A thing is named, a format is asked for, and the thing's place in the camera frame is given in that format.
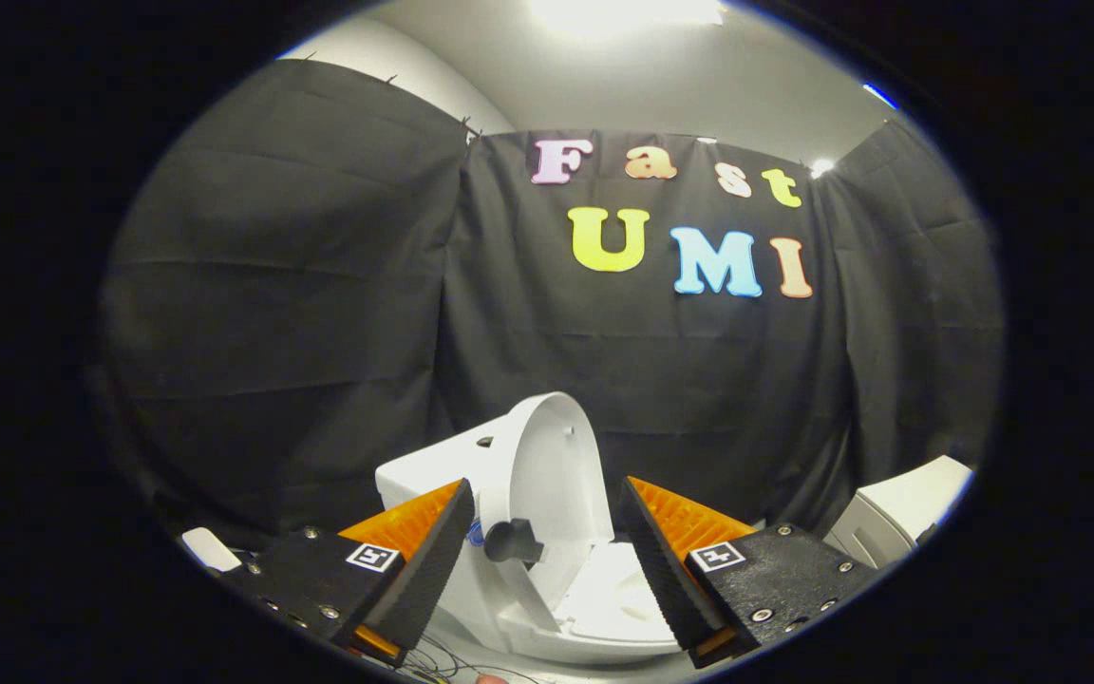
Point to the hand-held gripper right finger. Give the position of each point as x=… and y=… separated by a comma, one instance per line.
x=661, y=570

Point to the white toilet seat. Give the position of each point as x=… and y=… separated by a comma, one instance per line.
x=618, y=589

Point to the small white object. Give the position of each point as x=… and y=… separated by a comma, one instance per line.
x=212, y=549

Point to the large ceiling light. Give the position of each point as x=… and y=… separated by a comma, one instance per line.
x=623, y=14

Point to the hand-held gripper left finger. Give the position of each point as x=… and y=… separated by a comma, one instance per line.
x=433, y=560

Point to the small square ceiling light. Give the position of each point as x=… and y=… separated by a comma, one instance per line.
x=822, y=168

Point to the black backdrop cloth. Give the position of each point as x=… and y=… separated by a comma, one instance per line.
x=319, y=313

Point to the white cabinet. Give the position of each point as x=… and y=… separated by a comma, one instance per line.
x=898, y=513

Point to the white toilet tank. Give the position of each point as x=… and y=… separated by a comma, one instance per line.
x=424, y=470

